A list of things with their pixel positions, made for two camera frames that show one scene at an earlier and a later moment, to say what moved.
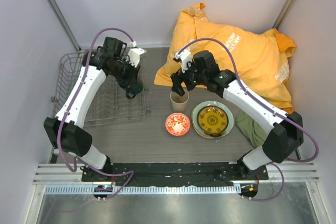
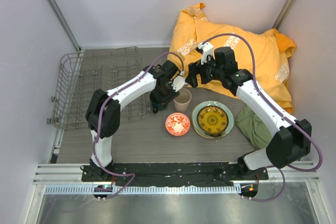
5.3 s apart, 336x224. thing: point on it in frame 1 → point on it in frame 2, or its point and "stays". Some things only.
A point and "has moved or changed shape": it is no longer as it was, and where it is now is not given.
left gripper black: (132, 77) → (171, 96)
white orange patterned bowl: (177, 124) stays
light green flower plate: (227, 109) stays
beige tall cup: (179, 103) stays
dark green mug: (133, 90) has moved or changed shape
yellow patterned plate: (212, 119) stays
